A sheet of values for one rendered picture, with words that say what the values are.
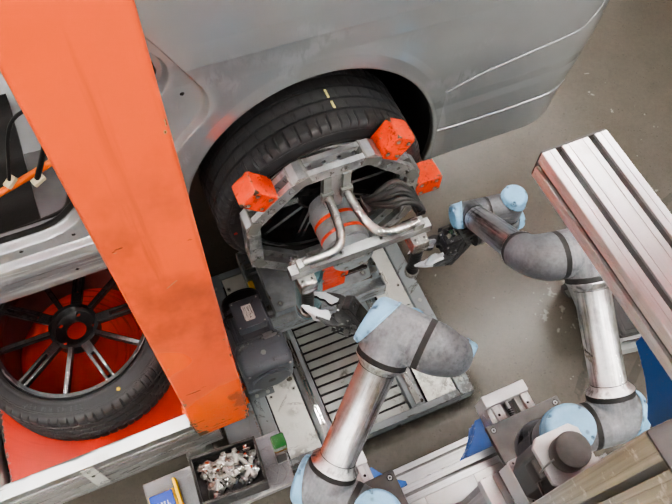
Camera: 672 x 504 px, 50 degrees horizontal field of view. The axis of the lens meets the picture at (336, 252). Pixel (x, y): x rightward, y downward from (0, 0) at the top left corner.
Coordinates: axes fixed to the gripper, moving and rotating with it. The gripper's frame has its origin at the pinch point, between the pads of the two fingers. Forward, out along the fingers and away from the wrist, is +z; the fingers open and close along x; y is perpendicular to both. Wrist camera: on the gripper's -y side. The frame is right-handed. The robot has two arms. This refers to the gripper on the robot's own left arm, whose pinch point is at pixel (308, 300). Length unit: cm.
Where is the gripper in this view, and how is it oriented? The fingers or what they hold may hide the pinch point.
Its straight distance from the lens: 204.5
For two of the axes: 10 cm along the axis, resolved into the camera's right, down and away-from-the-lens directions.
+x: 3.8, -8.1, 4.5
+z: -9.3, -3.4, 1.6
